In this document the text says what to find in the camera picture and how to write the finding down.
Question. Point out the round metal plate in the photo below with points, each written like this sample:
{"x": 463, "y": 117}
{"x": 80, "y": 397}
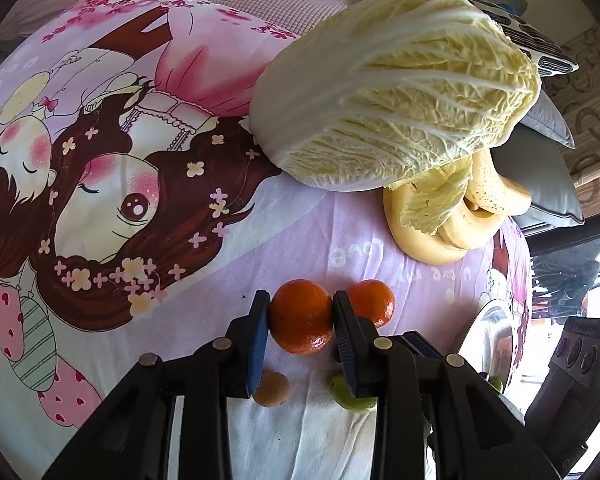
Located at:
{"x": 495, "y": 330}

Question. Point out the black white patterned pillow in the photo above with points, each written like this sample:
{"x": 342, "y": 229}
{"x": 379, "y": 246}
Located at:
{"x": 540, "y": 45}

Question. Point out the grey fabric cushion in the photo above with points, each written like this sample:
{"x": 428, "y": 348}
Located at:
{"x": 550, "y": 120}

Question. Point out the brown longan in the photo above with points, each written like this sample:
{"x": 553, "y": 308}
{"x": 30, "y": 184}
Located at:
{"x": 272, "y": 389}

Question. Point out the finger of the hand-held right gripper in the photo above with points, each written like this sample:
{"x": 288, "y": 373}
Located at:
{"x": 422, "y": 346}

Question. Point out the napa cabbage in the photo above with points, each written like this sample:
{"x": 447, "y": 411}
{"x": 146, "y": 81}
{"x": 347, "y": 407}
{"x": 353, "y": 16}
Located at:
{"x": 380, "y": 85}

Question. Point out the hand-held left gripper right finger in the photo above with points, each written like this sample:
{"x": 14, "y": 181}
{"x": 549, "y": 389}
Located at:
{"x": 347, "y": 350}

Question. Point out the printed cartoon blanket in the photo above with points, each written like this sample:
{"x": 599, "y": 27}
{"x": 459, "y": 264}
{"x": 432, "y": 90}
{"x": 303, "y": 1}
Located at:
{"x": 305, "y": 220}

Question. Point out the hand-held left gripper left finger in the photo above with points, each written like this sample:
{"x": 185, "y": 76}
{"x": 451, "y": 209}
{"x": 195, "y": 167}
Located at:
{"x": 257, "y": 345}

